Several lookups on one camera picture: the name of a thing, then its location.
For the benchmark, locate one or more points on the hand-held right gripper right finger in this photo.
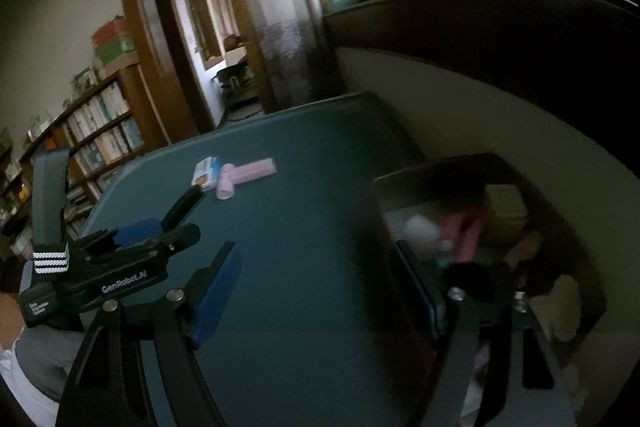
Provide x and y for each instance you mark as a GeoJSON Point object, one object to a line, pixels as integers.
{"type": "Point", "coordinates": [417, 292]}

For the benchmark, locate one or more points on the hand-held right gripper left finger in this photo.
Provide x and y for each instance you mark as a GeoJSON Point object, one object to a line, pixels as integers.
{"type": "Point", "coordinates": [217, 297]}

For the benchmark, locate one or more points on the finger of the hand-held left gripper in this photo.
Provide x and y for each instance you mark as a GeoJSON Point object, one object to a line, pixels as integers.
{"type": "Point", "coordinates": [185, 207]}
{"type": "Point", "coordinates": [135, 230]}

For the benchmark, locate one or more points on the white gauze roll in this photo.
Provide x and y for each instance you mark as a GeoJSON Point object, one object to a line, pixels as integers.
{"type": "Point", "coordinates": [420, 229]}

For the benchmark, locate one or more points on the thick pink foam curler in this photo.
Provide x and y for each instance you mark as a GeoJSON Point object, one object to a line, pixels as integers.
{"type": "Point", "coordinates": [465, 237]}

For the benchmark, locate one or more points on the pink hair roller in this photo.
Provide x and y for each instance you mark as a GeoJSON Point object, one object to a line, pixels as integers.
{"type": "Point", "coordinates": [255, 168]}

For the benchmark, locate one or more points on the grey plastic bin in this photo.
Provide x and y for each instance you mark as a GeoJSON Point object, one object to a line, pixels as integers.
{"type": "Point", "coordinates": [387, 207]}

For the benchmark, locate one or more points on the yellow-green cardboard box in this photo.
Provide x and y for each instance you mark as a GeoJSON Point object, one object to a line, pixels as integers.
{"type": "Point", "coordinates": [505, 207]}

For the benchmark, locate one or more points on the person's left forearm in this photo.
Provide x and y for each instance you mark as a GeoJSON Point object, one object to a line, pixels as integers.
{"type": "Point", "coordinates": [47, 197]}

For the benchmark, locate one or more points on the green felt desktop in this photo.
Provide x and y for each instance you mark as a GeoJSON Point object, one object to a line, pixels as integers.
{"type": "Point", "coordinates": [300, 232]}

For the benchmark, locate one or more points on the person's left hand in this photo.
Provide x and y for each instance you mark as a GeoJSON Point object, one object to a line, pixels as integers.
{"type": "Point", "coordinates": [45, 357]}

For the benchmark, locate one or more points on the small white box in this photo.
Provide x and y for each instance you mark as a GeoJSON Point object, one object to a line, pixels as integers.
{"type": "Point", "coordinates": [206, 172]}

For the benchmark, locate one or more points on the small pale pink roller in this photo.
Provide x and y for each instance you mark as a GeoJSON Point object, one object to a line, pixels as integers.
{"type": "Point", "coordinates": [227, 182]}

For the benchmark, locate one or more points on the wooden bookshelf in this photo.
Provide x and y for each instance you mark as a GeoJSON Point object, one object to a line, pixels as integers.
{"type": "Point", "coordinates": [145, 107]}

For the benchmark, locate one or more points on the rows of books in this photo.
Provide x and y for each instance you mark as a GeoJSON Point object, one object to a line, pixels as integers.
{"type": "Point", "coordinates": [100, 127]}

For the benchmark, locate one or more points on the black chair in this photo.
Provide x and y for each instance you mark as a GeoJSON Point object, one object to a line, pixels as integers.
{"type": "Point", "coordinates": [230, 74]}

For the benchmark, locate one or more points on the white garment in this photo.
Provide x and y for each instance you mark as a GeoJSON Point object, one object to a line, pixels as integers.
{"type": "Point", "coordinates": [20, 387]}

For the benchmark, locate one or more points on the white round lid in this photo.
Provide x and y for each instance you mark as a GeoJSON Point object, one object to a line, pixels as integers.
{"type": "Point", "coordinates": [562, 307]}

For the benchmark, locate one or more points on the stack of cardboard boxes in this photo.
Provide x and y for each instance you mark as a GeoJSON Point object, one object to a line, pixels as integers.
{"type": "Point", "coordinates": [112, 47]}

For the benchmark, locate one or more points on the dark wooden bench back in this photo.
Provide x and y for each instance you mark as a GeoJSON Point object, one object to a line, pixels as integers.
{"type": "Point", "coordinates": [500, 22]}

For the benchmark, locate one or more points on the wooden door frame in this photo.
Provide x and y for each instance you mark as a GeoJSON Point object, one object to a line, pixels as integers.
{"type": "Point", "coordinates": [130, 32]}

